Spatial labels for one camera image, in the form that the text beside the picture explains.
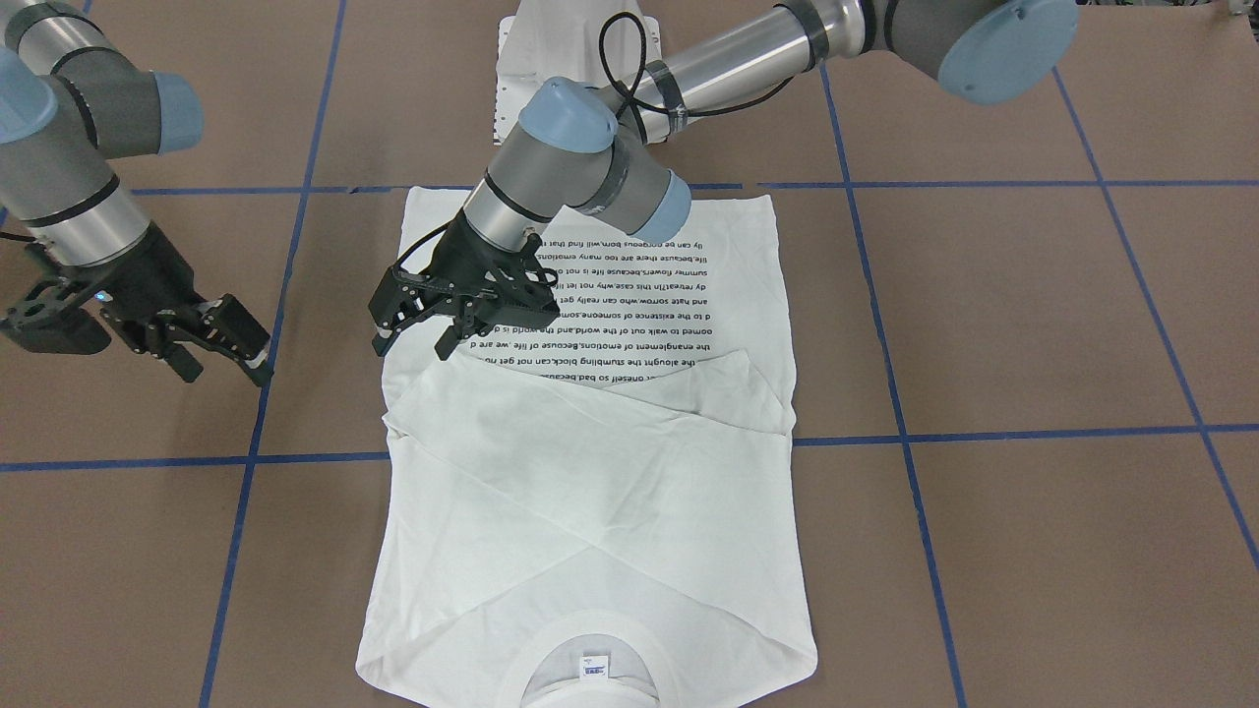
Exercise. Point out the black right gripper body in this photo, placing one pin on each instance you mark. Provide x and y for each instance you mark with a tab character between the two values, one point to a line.
148	264

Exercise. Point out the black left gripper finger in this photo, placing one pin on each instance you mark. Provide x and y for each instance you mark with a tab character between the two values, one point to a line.
451	338
387	335

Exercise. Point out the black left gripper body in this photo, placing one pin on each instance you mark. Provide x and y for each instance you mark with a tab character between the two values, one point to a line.
464	258

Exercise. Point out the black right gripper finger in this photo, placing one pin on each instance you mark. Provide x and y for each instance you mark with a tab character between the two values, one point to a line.
183	363
234	332

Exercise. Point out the white long-sleeve printed shirt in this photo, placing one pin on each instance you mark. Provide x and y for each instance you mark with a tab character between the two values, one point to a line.
601	514

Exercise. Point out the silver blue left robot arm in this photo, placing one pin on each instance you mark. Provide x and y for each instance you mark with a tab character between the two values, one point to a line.
585	147

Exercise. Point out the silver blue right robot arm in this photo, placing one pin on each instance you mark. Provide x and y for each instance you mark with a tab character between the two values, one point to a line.
72	102

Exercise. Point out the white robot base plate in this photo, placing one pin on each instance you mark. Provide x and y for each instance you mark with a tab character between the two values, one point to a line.
544	39

